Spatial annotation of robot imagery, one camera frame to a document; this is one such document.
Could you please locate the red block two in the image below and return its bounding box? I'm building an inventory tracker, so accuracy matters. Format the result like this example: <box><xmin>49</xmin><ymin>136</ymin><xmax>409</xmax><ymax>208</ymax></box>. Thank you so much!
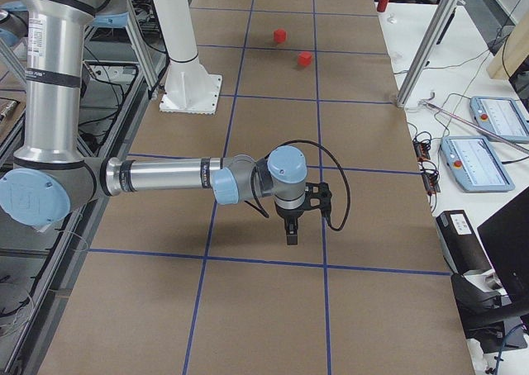
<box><xmin>298</xmin><ymin>51</ymin><xmax>313</xmax><ymax>67</ymax></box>

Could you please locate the red block one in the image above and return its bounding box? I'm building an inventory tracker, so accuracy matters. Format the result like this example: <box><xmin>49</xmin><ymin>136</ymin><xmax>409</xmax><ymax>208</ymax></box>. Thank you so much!
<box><xmin>273</xmin><ymin>28</ymin><xmax>288</xmax><ymax>44</ymax></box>

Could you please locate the brown paper mat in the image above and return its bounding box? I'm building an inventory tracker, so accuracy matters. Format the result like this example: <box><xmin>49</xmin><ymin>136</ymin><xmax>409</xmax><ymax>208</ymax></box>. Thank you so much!
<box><xmin>40</xmin><ymin>0</ymin><xmax>473</xmax><ymax>374</ymax></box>

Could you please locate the black power box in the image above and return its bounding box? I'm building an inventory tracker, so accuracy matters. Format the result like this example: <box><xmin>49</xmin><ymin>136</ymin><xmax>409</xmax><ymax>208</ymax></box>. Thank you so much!
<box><xmin>436</xmin><ymin>210</ymin><xmax>492</xmax><ymax>275</ymax></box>

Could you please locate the near teach pendant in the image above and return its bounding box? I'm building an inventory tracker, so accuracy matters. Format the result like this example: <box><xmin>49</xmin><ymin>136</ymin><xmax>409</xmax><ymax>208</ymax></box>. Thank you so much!
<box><xmin>441</xmin><ymin>135</ymin><xmax>515</xmax><ymax>193</ymax></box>

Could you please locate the teach pendant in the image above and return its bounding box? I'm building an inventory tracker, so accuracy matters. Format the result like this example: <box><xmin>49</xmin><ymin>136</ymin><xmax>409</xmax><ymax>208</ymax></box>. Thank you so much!
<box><xmin>470</xmin><ymin>97</ymin><xmax>528</xmax><ymax>144</ymax></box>
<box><xmin>441</xmin><ymin>135</ymin><xmax>515</xmax><ymax>193</ymax></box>

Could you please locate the black monitor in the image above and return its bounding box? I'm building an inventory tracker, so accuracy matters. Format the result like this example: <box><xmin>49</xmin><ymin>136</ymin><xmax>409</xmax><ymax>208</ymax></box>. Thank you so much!
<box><xmin>478</xmin><ymin>188</ymin><xmax>529</xmax><ymax>301</ymax></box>

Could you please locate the far teach pendant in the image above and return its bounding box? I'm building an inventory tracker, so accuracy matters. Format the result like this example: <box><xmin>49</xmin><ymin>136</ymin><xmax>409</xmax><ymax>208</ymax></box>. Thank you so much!
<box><xmin>470</xmin><ymin>97</ymin><xmax>528</xmax><ymax>144</ymax></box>

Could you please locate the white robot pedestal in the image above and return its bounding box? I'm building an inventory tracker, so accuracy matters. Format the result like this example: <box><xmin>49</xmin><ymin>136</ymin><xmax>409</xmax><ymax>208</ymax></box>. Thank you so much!
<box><xmin>153</xmin><ymin>0</ymin><xmax>222</xmax><ymax>115</ymax></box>

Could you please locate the aluminium frame post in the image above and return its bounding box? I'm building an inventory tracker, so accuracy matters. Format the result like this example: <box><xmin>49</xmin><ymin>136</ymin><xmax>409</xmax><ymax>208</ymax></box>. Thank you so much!
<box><xmin>396</xmin><ymin>0</ymin><xmax>458</xmax><ymax>107</ymax></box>

